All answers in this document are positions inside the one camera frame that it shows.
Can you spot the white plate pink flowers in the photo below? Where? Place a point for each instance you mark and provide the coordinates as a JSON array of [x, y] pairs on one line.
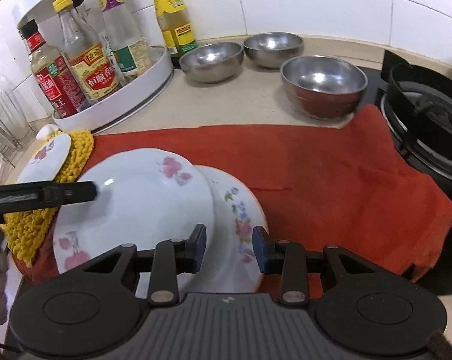
[[135, 195]]

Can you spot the yellow cap vinegar bottle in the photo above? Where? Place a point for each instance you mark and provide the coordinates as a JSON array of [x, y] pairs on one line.
[[92, 71]]

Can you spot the black gas stove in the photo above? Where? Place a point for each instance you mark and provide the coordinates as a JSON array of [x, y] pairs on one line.
[[436, 180]]

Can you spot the green label oil bottle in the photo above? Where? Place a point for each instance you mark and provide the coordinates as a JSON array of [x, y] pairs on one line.
[[173, 18]]

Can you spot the clear bottle purple label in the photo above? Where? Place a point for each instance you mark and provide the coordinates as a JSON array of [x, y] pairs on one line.
[[124, 41]]

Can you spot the red cloth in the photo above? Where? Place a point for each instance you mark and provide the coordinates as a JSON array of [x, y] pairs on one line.
[[323, 172]]

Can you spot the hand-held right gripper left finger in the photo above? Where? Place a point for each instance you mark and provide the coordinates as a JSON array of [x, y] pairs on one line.
[[199, 249]]

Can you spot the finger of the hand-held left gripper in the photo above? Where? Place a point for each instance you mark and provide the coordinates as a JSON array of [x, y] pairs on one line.
[[42, 197]]

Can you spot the white plate orange rim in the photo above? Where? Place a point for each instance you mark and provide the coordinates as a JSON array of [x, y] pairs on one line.
[[235, 202]]

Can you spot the white floral ceramic lid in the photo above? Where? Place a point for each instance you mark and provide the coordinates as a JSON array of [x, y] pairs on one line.
[[45, 155]]

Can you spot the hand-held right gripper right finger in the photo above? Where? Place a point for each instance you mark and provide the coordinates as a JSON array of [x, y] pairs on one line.
[[259, 250]]

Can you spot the red label sauce bottle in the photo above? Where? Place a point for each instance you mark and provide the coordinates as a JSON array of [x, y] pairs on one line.
[[57, 82]]

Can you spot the clear glass jar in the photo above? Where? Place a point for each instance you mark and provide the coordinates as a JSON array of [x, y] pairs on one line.
[[6, 97]]

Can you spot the black pan support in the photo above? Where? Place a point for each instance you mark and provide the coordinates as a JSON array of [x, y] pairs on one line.
[[409, 78]]

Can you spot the stainless steel bowl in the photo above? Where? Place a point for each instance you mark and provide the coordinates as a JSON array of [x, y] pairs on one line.
[[211, 62], [272, 50], [321, 82]]

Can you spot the yellow chenille mat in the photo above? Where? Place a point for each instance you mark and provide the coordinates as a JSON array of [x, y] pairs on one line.
[[75, 153]]

